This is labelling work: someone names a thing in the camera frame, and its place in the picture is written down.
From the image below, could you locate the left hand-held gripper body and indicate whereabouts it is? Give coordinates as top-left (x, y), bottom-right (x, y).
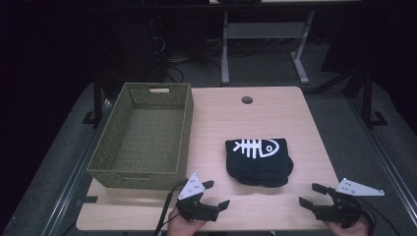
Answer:
top-left (175, 172), bottom-right (221, 223)

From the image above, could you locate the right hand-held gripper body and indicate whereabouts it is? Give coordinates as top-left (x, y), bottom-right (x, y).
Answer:
top-left (314, 177), bottom-right (386, 229)

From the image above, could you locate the black fishbone print T-shirt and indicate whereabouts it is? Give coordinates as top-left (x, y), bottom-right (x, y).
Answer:
top-left (224, 138), bottom-right (294, 189)

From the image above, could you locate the green woven basket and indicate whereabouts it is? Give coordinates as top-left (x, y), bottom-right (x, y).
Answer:
top-left (87, 82), bottom-right (195, 192)

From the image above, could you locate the person's right hand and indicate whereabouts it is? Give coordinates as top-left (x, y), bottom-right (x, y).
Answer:
top-left (324, 215), bottom-right (370, 236)

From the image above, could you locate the person's left hand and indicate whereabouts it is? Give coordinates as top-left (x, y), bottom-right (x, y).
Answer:
top-left (166, 206), bottom-right (209, 236)

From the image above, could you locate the black metal stand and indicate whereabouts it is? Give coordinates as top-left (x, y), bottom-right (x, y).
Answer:
top-left (81, 74), bottom-right (105, 129)
top-left (359, 67), bottom-right (388, 130)

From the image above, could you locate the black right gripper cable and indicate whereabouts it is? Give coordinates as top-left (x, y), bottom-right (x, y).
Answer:
top-left (356, 198), bottom-right (395, 236)

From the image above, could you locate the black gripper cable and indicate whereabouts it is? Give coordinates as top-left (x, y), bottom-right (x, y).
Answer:
top-left (356, 198), bottom-right (395, 236)
top-left (152, 179), bottom-right (190, 236)

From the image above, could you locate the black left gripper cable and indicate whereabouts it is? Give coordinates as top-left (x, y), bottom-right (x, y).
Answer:
top-left (152, 179), bottom-right (190, 236)

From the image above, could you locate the aluminium rail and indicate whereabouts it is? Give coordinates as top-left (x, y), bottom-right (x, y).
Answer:
top-left (346, 97), bottom-right (417, 218)
top-left (40, 97), bottom-right (114, 236)

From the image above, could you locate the tangle of floor cables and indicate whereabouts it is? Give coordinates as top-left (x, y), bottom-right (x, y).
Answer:
top-left (149, 34), bottom-right (224, 85)

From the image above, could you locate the white metal table frame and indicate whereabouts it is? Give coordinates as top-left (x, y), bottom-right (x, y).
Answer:
top-left (220, 9), bottom-right (317, 87)

